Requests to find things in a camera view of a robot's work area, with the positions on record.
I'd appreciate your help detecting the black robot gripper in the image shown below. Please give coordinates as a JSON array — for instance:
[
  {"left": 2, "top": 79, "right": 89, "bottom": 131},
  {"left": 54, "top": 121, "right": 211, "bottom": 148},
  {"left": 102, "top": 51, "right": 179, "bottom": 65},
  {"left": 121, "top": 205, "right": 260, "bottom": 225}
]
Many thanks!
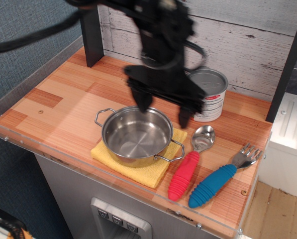
[{"left": 124, "top": 56, "right": 205, "bottom": 128}]

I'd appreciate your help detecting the blue handled metal fork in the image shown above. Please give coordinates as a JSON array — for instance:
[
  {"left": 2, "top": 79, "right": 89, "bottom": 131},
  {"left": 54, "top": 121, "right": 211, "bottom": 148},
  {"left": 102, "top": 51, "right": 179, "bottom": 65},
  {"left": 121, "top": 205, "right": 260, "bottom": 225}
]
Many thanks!
[{"left": 188, "top": 143, "right": 263, "bottom": 209}]

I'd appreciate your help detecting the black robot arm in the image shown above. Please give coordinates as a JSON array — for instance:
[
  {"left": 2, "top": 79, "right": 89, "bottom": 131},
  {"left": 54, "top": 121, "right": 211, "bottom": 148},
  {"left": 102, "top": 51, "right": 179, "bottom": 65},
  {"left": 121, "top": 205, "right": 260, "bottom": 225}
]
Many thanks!
[{"left": 99, "top": 0, "right": 205, "bottom": 128}]

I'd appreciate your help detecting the stainless steel pot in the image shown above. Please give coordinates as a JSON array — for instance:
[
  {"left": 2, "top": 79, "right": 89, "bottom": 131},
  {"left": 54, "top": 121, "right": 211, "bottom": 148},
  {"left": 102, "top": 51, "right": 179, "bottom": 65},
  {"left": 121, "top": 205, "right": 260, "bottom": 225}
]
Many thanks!
[{"left": 95, "top": 106, "right": 185, "bottom": 168}]

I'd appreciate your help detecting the toy food can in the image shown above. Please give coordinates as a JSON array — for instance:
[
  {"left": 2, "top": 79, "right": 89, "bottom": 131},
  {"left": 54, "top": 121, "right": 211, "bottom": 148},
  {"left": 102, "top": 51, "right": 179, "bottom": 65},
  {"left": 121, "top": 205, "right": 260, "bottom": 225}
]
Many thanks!
[{"left": 188, "top": 67, "right": 228, "bottom": 122}]

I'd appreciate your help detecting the yellow cloth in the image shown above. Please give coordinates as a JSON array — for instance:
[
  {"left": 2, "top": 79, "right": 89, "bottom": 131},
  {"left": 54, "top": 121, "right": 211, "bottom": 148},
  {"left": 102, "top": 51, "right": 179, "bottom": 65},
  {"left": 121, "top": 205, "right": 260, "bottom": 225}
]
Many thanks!
[{"left": 90, "top": 127, "right": 188, "bottom": 189}]

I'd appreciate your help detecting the grey toy kitchen cabinet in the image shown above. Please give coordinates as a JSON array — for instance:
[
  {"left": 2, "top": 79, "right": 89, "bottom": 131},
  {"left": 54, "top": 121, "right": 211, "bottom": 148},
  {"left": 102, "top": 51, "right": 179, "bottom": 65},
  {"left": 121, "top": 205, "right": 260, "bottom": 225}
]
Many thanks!
[{"left": 33, "top": 152, "right": 228, "bottom": 239}]

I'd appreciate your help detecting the silver dispenser panel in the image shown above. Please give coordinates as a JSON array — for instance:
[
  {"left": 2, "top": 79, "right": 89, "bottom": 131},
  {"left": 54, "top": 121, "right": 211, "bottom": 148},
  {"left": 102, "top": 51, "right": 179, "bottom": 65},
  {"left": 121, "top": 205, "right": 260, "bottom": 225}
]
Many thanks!
[{"left": 91, "top": 197, "right": 153, "bottom": 239}]

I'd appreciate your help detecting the white cabinet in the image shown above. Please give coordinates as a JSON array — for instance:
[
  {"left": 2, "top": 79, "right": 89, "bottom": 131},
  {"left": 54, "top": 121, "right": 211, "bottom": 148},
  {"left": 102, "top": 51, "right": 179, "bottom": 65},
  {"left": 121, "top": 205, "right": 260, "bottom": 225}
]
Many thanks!
[{"left": 258, "top": 93, "right": 297, "bottom": 196}]

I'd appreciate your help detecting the orange cloth object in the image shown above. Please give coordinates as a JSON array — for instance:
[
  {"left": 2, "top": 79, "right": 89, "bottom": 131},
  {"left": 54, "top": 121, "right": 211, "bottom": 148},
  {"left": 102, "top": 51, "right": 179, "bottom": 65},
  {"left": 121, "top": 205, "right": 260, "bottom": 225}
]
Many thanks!
[{"left": 19, "top": 229, "right": 34, "bottom": 239}]

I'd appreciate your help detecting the red handled metal spoon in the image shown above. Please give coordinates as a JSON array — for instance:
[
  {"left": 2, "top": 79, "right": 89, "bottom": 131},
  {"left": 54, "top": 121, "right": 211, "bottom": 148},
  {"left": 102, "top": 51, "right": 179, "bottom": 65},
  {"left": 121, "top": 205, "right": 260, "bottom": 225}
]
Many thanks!
[{"left": 168, "top": 125, "right": 215, "bottom": 201}]

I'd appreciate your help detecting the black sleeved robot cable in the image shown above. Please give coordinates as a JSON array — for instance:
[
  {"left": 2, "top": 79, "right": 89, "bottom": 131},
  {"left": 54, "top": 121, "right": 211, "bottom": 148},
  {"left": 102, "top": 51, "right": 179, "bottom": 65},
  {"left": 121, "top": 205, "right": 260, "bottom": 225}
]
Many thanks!
[{"left": 0, "top": 0, "right": 99, "bottom": 54}]

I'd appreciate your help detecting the dark grey right post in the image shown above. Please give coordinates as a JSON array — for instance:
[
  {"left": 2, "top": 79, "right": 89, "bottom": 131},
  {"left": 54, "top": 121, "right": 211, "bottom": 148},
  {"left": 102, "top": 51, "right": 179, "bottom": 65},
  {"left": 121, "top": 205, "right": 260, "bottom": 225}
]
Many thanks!
[{"left": 266, "top": 31, "right": 297, "bottom": 123}]

